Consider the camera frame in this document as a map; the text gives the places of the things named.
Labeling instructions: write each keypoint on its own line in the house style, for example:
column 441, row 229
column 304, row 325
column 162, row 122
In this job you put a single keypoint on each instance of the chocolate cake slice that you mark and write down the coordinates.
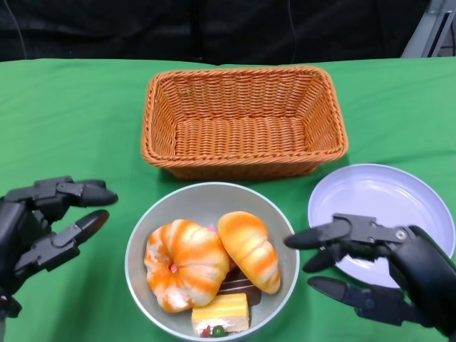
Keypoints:
column 242, row 285

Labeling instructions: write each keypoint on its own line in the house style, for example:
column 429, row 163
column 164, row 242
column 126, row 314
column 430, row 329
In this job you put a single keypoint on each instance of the orange wicker basket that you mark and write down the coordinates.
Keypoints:
column 242, row 142

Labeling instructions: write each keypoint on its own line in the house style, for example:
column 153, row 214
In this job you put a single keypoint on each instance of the grey aluminium frame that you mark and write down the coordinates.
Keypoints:
column 424, row 35

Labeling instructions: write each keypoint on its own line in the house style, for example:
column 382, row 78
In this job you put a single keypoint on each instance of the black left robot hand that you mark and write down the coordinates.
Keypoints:
column 14, row 242

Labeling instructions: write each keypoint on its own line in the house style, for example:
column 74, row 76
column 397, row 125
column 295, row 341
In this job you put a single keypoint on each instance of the yellow layered cake slice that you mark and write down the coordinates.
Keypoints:
column 221, row 308

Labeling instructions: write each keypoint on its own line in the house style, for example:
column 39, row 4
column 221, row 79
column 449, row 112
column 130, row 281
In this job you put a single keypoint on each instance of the pink cake slice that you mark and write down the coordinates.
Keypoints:
column 211, row 226

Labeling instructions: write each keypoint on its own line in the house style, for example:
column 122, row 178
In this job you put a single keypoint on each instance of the black backdrop curtain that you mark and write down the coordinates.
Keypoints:
column 142, row 28

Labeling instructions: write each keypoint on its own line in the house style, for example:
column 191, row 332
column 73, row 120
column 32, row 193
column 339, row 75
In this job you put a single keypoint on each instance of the lavender round plate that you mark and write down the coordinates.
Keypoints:
column 374, row 192

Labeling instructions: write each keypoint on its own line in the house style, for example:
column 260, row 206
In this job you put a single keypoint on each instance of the grey round bowl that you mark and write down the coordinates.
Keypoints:
column 213, row 203

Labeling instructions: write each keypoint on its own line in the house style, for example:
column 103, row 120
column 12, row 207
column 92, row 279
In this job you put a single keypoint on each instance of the green tablecloth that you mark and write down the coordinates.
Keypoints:
column 71, row 124

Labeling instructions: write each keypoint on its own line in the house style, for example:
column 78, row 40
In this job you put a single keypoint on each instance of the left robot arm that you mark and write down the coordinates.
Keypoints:
column 9, row 306

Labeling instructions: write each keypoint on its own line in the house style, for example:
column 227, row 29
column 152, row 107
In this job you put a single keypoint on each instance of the oval orange bread roll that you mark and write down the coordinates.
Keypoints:
column 246, row 246

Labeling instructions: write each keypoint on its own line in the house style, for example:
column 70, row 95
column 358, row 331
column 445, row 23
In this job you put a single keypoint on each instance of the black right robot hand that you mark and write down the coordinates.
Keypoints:
column 427, row 270

